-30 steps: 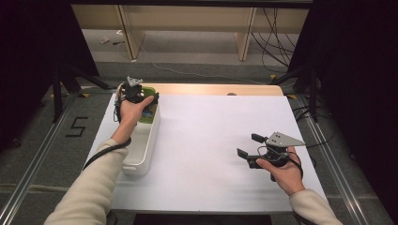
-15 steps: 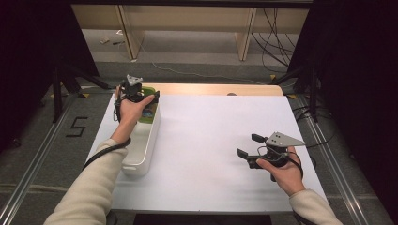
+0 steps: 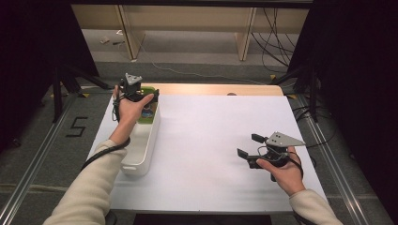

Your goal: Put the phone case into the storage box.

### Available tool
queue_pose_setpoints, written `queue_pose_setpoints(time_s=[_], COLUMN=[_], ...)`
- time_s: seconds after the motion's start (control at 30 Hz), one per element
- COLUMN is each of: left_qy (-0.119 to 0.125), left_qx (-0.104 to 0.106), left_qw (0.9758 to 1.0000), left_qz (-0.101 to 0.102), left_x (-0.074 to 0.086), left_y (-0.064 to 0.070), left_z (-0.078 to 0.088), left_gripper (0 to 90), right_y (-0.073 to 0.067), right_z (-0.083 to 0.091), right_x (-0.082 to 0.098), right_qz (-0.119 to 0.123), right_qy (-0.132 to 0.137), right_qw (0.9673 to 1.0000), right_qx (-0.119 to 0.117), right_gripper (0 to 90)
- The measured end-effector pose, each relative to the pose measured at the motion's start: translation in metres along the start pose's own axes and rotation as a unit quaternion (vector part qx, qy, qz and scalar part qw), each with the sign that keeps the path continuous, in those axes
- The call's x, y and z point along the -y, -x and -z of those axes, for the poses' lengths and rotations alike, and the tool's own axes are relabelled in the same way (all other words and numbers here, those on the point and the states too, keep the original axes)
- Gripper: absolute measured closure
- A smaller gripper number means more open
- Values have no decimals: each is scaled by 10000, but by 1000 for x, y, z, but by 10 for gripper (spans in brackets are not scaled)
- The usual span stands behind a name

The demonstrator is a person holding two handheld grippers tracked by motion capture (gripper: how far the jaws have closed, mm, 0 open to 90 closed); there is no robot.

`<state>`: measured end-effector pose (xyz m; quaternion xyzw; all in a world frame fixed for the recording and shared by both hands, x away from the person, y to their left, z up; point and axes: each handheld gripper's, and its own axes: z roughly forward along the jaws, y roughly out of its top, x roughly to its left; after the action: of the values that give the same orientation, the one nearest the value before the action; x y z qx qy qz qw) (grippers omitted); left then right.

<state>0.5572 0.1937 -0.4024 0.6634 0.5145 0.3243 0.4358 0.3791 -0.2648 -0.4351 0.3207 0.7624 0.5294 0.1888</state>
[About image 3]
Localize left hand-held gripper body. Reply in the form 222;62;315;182
120;72;148;103

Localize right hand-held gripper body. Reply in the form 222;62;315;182
248;131;306;170

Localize green cartoon phone case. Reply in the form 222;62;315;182
137;86;160;125

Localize white plastic bin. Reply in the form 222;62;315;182
120;90;161;177

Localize person's left hand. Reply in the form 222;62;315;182
112;85;155;132

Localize person's right hand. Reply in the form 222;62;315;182
256;145;306;197

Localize white table sheet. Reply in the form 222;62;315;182
87;93;327;214

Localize black metal stand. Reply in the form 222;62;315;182
270;65;320;123
51;62;118;124

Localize beige wooden shelf unit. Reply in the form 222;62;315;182
70;4;309;62

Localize black curtain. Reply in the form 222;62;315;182
0;0;100;151
287;0;398;219

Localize right hand-held gripper cable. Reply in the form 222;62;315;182
257;144;314;225

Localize hand-held gripper cable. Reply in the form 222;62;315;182
257;144;314;225
80;93;131;172

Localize black floor cables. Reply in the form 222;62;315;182
292;104;337;149

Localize thin white floor cable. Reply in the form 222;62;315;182
139;40;267;85

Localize aluminium floor rail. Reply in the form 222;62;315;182
0;93;79;225
295;95;370;225

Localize left hand-held gripper cable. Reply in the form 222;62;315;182
80;93;131;172

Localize bundle of black cables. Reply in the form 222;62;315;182
252;7;297;74

